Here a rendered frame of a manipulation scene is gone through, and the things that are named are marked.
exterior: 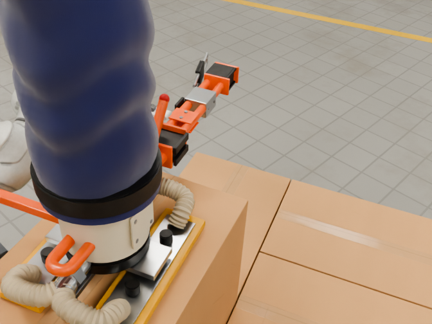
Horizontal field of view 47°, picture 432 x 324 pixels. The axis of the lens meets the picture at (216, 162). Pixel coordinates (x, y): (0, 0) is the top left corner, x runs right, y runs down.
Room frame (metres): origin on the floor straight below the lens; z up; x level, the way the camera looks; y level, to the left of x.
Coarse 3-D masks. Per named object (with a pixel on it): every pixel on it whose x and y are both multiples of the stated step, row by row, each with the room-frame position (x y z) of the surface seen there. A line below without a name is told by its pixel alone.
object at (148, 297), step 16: (160, 224) 0.76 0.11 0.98; (192, 224) 0.76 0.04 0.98; (160, 240) 0.70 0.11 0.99; (176, 240) 0.71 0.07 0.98; (192, 240) 0.72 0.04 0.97; (176, 256) 0.67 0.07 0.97; (128, 272) 0.62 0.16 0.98; (160, 272) 0.63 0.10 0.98; (176, 272) 0.64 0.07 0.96; (112, 288) 0.59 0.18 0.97; (128, 288) 0.57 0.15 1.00; (144, 288) 0.59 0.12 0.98; (160, 288) 0.59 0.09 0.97; (144, 304) 0.55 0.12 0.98; (128, 320) 0.51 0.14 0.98; (144, 320) 0.52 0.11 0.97
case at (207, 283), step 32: (192, 192) 0.90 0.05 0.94; (224, 192) 0.91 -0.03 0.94; (224, 224) 0.80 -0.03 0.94; (192, 256) 0.70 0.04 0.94; (224, 256) 0.76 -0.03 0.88; (96, 288) 0.60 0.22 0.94; (192, 288) 0.62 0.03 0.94; (224, 288) 0.78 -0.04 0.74; (0, 320) 0.52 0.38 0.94; (32, 320) 0.52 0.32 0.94; (64, 320) 0.53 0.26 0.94; (160, 320) 0.54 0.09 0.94; (192, 320) 0.60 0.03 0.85; (224, 320) 0.80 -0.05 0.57
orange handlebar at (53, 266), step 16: (208, 80) 1.20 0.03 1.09; (176, 112) 1.02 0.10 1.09; (192, 112) 1.03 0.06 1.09; (192, 128) 1.00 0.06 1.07; (0, 192) 0.71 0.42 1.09; (16, 208) 0.68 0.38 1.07; (32, 208) 0.67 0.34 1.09; (64, 240) 0.59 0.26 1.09; (48, 256) 0.56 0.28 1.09; (80, 256) 0.56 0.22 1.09; (48, 272) 0.53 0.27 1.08; (64, 272) 0.53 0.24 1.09
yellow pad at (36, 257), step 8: (40, 248) 0.67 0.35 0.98; (48, 248) 0.65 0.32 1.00; (32, 256) 0.65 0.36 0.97; (40, 256) 0.65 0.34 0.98; (64, 256) 0.65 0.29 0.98; (32, 264) 0.63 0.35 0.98; (40, 264) 0.63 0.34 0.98; (40, 280) 0.59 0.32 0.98; (48, 280) 0.59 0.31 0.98; (0, 296) 0.56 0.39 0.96; (40, 312) 0.54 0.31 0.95
